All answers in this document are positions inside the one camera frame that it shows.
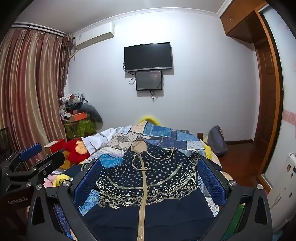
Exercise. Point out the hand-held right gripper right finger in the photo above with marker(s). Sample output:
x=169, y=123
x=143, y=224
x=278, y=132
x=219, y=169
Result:
x=211, y=183

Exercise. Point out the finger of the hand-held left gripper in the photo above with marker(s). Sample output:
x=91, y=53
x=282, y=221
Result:
x=30, y=152
x=54, y=160

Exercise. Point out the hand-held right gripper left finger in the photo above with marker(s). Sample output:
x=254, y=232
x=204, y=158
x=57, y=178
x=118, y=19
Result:
x=87, y=183

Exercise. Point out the navy patterned zip hoodie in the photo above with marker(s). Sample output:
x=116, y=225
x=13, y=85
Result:
x=161, y=166

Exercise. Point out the pile of clothes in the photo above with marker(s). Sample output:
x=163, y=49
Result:
x=71, y=103

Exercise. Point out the red box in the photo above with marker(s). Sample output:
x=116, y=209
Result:
x=57, y=144

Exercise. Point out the red plush toy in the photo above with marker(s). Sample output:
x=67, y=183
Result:
x=74, y=155

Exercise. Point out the yellow plush toy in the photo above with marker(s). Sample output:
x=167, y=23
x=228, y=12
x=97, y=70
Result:
x=60, y=180

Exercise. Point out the pink and white cloth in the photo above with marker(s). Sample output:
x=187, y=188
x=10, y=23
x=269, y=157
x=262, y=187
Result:
x=49, y=182

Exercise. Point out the yellow blanket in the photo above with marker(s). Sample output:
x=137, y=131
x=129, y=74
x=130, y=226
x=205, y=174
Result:
x=207, y=150

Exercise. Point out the green patterned table cover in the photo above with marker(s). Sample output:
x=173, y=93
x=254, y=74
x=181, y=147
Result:
x=81, y=129

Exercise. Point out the grey backpack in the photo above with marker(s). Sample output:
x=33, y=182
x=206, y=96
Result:
x=217, y=141

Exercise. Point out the orange box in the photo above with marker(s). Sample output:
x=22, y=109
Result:
x=77, y=117

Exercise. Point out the striped red beige curtain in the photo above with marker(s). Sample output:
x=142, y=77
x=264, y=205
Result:
x=30, y=92

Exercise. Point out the blue patchwork quilt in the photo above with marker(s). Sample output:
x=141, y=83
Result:
x=161, y=134

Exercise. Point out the white appliance with stickers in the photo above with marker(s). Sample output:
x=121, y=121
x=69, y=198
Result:
x=284, y=185

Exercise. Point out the wooden door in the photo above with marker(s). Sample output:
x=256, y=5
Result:
x=266, y=92

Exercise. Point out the white air conditioner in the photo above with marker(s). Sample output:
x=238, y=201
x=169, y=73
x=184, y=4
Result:
x=92, y=34

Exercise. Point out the wooden overhead cabinet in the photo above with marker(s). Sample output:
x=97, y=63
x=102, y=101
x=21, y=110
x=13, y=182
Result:
x=240, y=20

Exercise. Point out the small black wall monitor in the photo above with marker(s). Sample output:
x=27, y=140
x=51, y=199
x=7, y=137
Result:
x=149, y=80

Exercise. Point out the black wall television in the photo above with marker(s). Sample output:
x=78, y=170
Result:
x=148, y=56

